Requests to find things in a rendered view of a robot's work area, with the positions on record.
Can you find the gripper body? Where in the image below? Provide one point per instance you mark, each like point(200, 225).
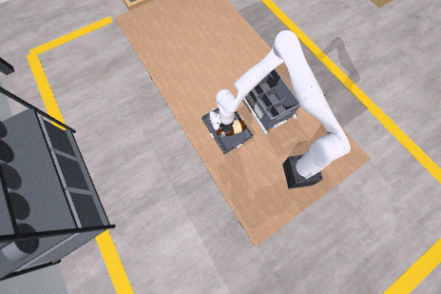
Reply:
point(217, 121)

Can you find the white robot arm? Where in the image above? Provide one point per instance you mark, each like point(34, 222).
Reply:
point(287, 49)

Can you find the brown bottle with cream label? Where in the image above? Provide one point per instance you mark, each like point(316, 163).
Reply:
point(237, 127)

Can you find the dark grey open-top crate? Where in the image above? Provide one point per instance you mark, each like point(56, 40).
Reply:
point(272, 100)

